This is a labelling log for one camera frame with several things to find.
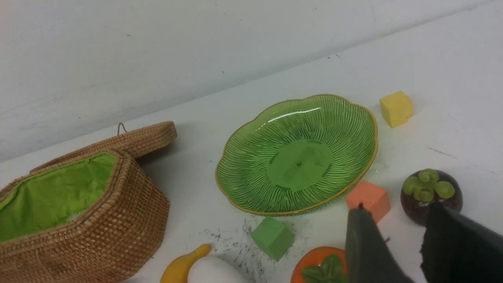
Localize green foam cube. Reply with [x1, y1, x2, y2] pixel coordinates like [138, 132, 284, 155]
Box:
[251, 216, 295, 262]

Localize yellow foam cube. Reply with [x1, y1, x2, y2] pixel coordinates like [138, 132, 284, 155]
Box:
[379, 91, 413, 128]

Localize purple mangosteen toy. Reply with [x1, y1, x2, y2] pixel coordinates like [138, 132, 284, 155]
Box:
[400, 168, 464, 227]

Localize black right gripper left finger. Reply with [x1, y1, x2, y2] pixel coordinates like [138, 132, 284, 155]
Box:
[345, 203, 413, 283]

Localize yellow banana toy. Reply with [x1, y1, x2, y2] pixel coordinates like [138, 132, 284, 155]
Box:
[160, 244, 212, 283]

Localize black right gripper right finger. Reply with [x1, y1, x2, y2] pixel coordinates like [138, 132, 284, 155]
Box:
[420, 202, 503, 283]

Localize orange persimmon toy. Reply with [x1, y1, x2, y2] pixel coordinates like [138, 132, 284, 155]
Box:
[290, 246, 349, 283]

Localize orange foam cube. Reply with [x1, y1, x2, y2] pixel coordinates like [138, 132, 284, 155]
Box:
[345, 180, 391, 223]

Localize white radish toy green leaves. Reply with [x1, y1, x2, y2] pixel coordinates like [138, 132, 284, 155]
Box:
[187, 256, 247, 283]

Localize woven wicker basket green lining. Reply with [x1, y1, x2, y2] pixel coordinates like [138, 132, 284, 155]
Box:
[0, 149, 171, 283]

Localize green ribbed glass plate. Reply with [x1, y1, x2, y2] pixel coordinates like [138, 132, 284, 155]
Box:
[215, 94, 378, 217]

